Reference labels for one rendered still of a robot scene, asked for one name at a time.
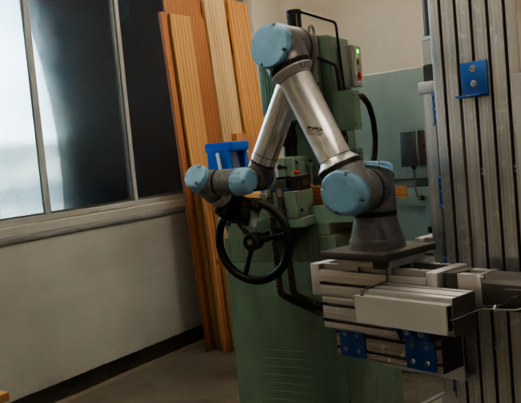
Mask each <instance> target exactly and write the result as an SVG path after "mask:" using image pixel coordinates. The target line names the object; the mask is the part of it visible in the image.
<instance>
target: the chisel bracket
mask: <svg viewBox="0 0 521 403"><path fill-rule="evenodd" d="M309 160H310V159H309V156H308V155H307V156H298V157H289V158H278V161H277V165H279V164H280V165H282V166H286V167H287V168H286V169H281V170H278V175H279V177H286V176H294V174H293V173H292V172H293V171H296V170H300V171H301V173H300V174H299V175H302V174H310V173H311V172H310V167H309V166H307V165H306V162H309Z"/></svg>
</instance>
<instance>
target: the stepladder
mask: <svg viewBox="0 0 521 403"><path fill-rule="evenodd" d="M248 148H249V146H248V141H235V142H218V143H210V144H205V151H206V153H207V160H208V169H209V170H223V169H233V168H239V167H247V166H248V156H247V149H248Z"/></svg>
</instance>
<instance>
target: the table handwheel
mask: <svg viewBox="0 0 521 403"><path fill-rule="evenodd" d="M249 199H250V200H252V201H253V202H255V203H257V204H258V205H259V206H261V207H262V208H263V209H265V210H267V211H268V212H270V213H271V214H272V215H273V216H274V217H275V218H276V219H277V221H278V222H279V224H280V225H281V228H282V230H283V232H281V230H280V229H277V231H276V232H277V233H276V234H273V235H271V234H270V230H269V231H266V232H264V233H260V232H257V231H254V232H251V233H250V232H249V231H248V230H247V229H246V228H243V227H242V226H241V225H239V224H236V225H237V226H238V227H239V228H240V229H241V231H242V232H243V233H244V234H245V236H244V237H243V240H242V243H243V245H244V247H245V248H246V249H247V250H248V254H247V258H246V264H245V268H244V271H243V272H242V271H240V270H239V269H237V268H236V267H235V266H234V265H233V263H232V262H231V261H230V259H229V257H228V256H227V254H226V251H225V247H224V242H223V234H224V229H225V226H226V224H225V223H223V222H222V221H220V220H221V218H219V220H218V224H217V226H216V230H215V244H216V249H217V252H218V256H219V258H220V260H221V262H222V264H223V265H224V267H225V268H226V269H227V270H228V272H229V273H230V274H232V275H233V276H234V277H236V278H237V279H239V280H240V281H243V282H246V283H248V284H253V285H261V284H266V283H268V282H271V281H273V280H275V279H276V278H278V277H279V276H281V275H282V274H283V272H284V271H285V270H286V268H287V266H288V265H289V264H290V261H291V258H292V254H293V249H294V239H293V234H292V231H291V227H290V224H289V222H288V220H287V219H286V217H285V216H284V214H283V213H282V212H281V211H280V209H278V208H277V207H276V206H275V205H273V204H272V203H270V202H268V201H266V200H263V199H261V198H249ZM281 237H284V238H285V249H284V254H283V258H282V260H281V261H280V263H279V265H278V266H277V267H276V268H275V269H274V270H273V271H272V272H270V273H268V274H266V275H262V276H251V275H248V272H249V268H250V262H251V258H252V256H253V252H254V250H257V249H260V248H262V247H263V244H264V243H266V242H269V241H271V240H273V239H277V238H281Z"/></svg>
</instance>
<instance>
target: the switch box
mask: <svg viewBox="0 0 521 403"><path fill-rule="evenodd" d="M356 49H358V50H359V53H358V54H357V55H358V56H359V57H356ZM340 50H341V57H342V63H343V74H344V81H345V87H346V88H355V87H362V86H363V77H362V79H359V78H358V73H359V72H361V73H362V76H363V72H362V61H361V51H360V46H355V45H351V44H350V45H345V46H340ZM357 58H358V59H359V61H360V63H359V64H357ZM357 66H359V68H357ZM339 77H340V86H341V87H342V88H343V83H342V76H341V70H340V64H339ZM358 81H361V83H359V82H358Z"/></svg>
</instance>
